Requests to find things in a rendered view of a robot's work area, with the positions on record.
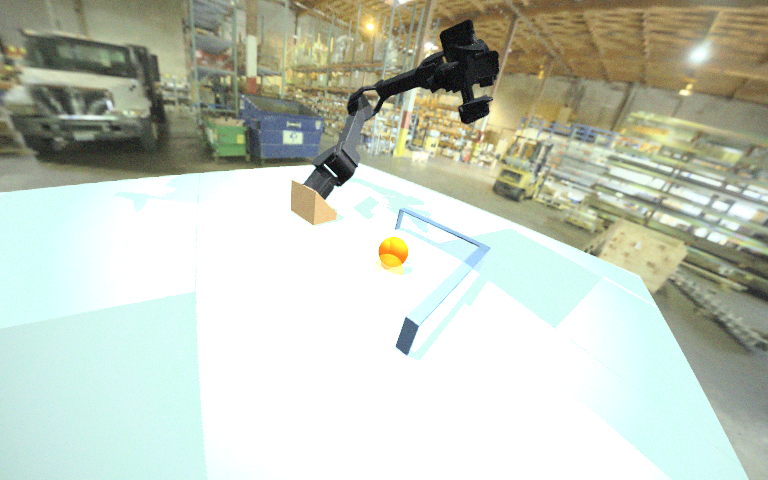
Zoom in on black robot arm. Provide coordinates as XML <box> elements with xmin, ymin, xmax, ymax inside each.
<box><xmin>300</xmin><ymin>39</ymin><xmax>499</xmax><ymax>200</ymax></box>

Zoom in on clear l-shaped low wall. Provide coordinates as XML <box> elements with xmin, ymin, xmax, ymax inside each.
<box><xmin>395</xmin><ymin>208</ymin><xmax>491</xmax><ymax>356</ymax></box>

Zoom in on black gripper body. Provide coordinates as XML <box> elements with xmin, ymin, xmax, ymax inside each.
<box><xmin>440</xmin><ymin>20</ymin><xmax>489</xmax><ymax>125</ymax></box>

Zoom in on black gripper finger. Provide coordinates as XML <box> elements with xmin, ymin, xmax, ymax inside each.
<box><xmin>447</xmin><ymin>29</ymin><xmax>485</xmax><ymax>57</ymax></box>
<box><xmin>462</xmin><ymin>94</ymin><xmax>493</xmax><ymax>118</ymax></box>

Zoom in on orange ball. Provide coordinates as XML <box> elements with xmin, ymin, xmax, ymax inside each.
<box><xmin>378</xmin><ymin>237</ymin><xmax>408</xmax><ymax>264</ymax></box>

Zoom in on clear low walls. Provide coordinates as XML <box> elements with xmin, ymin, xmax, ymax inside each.
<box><xmin>396</xmin><ymin>211</ymin><xmax>490</xmax><ymax>353</ymax></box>

